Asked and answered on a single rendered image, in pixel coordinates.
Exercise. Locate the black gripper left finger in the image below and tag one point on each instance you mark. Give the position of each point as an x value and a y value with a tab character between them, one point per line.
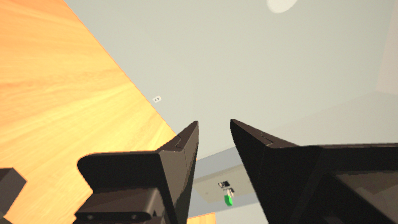
170	168

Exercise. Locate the light grey panel with socket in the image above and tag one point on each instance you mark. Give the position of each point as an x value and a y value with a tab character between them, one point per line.
214	174

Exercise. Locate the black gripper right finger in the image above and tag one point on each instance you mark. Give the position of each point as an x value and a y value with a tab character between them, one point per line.
284	175

